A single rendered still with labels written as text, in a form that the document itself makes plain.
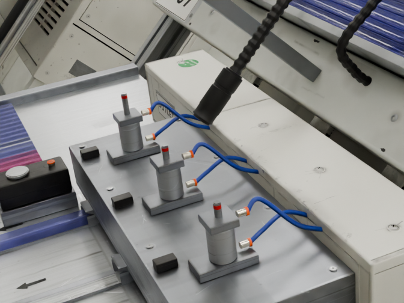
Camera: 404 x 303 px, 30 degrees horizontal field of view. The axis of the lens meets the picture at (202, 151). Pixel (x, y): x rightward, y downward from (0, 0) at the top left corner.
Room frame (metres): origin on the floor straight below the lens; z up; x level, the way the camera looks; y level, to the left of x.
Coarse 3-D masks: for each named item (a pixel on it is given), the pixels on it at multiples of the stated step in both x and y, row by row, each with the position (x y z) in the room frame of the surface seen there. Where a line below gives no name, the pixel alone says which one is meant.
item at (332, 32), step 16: (160, 0) 1.14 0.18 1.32; (176, 0) 1.10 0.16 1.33; (192, 0) 1.06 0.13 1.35; (256, 0) 0.90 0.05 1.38; (272, 0) 0.84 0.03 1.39; (176, 16) 1.07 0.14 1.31; (288, 16) 0.84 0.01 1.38; (304, 16) 0.79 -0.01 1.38; (320, 32) 0.78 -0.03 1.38; (336, 32) 0.73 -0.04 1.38; (352, 48) 0.74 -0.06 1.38; (368, 48) 0.69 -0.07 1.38; (384, 64) 0.70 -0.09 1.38; (400, 64) 0.65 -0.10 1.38
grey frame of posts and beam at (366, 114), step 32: (160, 32) 1.15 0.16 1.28; (192, 32) 1.14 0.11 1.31; (224, 32) 0.95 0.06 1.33; (288, 32) 0.85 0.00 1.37; (256, 64) 0.87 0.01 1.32; (320, 64) 0.78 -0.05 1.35; (288, 96) 0.86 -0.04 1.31; (320, 96) 0.76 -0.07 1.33; (352, 96) 0.72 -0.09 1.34; (384, 96) 0.69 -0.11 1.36; (352, 128) 0.70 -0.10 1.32; (384, 128) 0.67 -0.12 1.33; (384, 160) 0.67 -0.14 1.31
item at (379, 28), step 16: (304, 0) 0.81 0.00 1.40; (320, 0) 0.79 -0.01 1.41; (336, 0) 0.77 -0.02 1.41; (352, 0) 0.75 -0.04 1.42; (368, 0) 0.73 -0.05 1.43; (384, 0) 0.72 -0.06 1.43; (400, 0) 0.70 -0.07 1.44; (320, 16) 0.77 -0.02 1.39; (336, 16) 0.76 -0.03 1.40; (352, 16) 0.74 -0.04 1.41; (384, 16) 0.70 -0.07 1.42; (400, 16) 0.69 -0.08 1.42; (368, 32) 0.71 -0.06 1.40; (384, 32) 0.69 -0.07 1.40; (400, 32) 0.68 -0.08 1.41; (384, 48) 0.68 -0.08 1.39; (400, 48) 0.67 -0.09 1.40
